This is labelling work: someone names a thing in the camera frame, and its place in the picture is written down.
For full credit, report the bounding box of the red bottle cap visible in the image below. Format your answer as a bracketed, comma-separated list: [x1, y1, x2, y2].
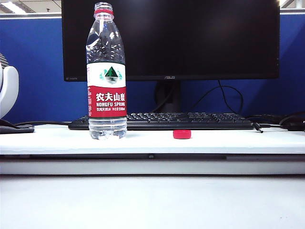
[173, 129, 192, 140]

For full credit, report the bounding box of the clear plastic water bottle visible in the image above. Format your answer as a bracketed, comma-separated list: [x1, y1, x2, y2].
[85, 1, 128, 140]

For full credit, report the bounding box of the black monitor stand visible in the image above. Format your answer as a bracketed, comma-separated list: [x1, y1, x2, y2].
[154, 80, 183, 113]

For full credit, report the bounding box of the black Logitech keyboard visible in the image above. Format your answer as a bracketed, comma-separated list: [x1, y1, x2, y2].
[68, 112, 254, 131]

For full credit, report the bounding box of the black ASUS monitor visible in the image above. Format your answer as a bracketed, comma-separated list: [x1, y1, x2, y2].
[61, 0, 281, 83]

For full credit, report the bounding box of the dark grey cloth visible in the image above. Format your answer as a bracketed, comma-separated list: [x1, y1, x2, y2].
[0, 118, 35, 135]

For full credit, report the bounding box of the black Logitech mouse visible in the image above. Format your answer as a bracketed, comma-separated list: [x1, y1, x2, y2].
[287, 122, 305, 132]

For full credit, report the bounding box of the ceiling light panel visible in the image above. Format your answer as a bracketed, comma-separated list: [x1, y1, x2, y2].
[0, 0, 25, 14]

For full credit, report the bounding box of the thin black cable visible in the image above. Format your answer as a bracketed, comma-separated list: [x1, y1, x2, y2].
[190, 80, 244, 115]

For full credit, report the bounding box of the black barrel plug cable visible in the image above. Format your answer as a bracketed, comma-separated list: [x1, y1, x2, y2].
[253, 122, 283, 134]

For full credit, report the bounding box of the black keyboard cable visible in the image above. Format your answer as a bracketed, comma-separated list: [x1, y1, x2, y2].
[15, 121, 71, 127]

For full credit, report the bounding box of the thick black cable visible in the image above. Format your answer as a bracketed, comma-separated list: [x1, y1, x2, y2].
[245, 110, 305, 127]

